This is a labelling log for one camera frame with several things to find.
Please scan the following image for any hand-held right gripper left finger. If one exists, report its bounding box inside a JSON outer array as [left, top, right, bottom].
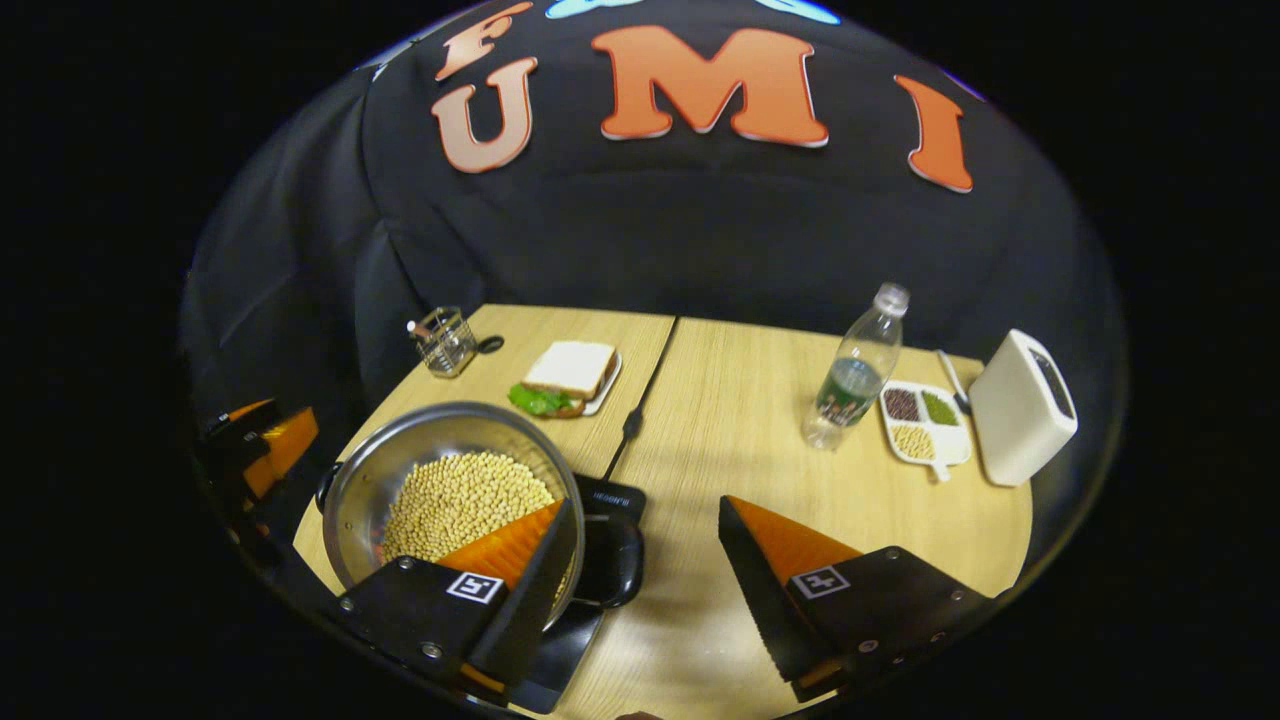
[[335, 498, 581, 706]]

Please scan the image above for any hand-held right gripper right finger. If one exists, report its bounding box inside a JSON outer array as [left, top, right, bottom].
[[718, 495, 996, 703]]

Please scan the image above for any stainless steel pot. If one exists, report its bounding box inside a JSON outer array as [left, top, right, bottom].
[[316, 402, 646, 633]]

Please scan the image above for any black induction cooktop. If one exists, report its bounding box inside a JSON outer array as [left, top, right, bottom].
[[510, 475, 649, 716]]

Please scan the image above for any pile of soybeans in pot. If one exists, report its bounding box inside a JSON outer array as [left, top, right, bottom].
[[382, 452, 557, 566]]

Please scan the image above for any clear plastic water bottle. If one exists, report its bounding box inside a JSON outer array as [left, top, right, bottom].
[[802, 282, 911, 451]]

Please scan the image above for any sandwich on white plate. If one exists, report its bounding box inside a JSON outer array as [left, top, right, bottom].
[[507, 340, 623, 419]]

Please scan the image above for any white divided plate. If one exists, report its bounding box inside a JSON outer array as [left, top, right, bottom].
[[878, 380, 973, 483]]

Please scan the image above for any white box-shaped appliance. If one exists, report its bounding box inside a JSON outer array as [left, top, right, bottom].
[[968, 329, 1079, 488]]

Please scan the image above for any black power cable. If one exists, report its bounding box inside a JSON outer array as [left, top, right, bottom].
[[600, 318, 681, 481]]

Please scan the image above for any white appliance cable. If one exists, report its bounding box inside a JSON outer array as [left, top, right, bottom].
[[936, 349, 971, 416]]

